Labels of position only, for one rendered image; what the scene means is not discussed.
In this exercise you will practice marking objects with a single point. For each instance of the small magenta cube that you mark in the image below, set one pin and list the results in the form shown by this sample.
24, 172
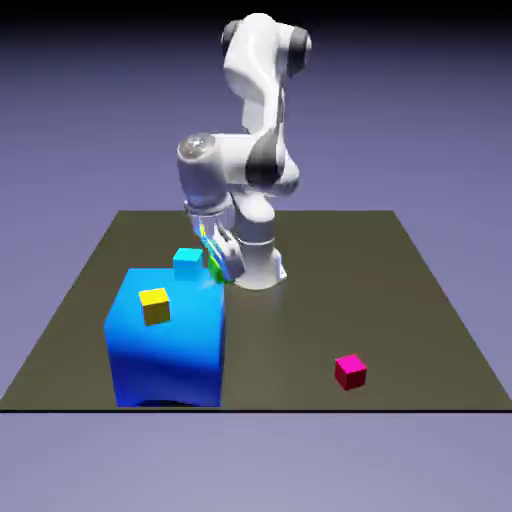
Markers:
350, 372

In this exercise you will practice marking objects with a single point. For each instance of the large blue box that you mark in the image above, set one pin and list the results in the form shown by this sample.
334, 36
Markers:
164, 360

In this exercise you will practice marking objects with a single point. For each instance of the small cyan cube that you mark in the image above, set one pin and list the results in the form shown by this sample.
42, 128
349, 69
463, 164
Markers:
187, 262

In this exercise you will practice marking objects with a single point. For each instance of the small yellow cube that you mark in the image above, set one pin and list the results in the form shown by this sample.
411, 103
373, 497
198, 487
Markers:
155, 307

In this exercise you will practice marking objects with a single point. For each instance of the small green cube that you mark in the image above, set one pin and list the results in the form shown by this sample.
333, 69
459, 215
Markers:
216, 272

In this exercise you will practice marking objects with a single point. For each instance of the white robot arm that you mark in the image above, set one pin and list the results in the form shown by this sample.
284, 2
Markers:
256, 100

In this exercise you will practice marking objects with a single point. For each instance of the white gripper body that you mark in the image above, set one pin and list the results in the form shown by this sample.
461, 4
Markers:
224, 246

